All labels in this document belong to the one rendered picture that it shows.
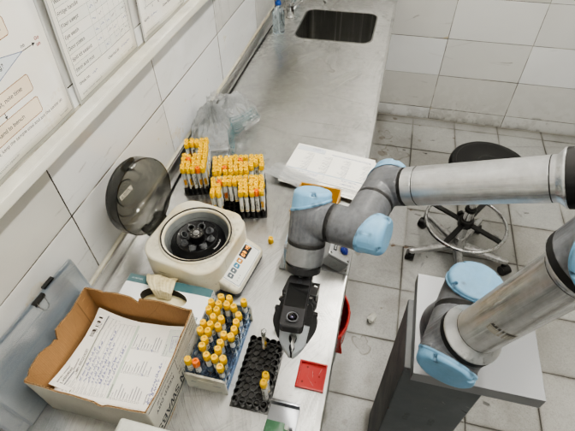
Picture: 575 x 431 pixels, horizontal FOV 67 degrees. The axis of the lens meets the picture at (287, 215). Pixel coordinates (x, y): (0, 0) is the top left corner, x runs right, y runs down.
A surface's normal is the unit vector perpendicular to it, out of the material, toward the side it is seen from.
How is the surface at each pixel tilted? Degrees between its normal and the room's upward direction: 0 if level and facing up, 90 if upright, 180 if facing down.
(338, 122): 0
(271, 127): 0
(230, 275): 25
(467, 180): 52
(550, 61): 90
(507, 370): 1
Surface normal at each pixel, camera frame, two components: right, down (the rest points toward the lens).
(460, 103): -0.24, 0.71
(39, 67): 0.97, 0.20
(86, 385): 0.00, -0.69
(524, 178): -0.65, 0.02
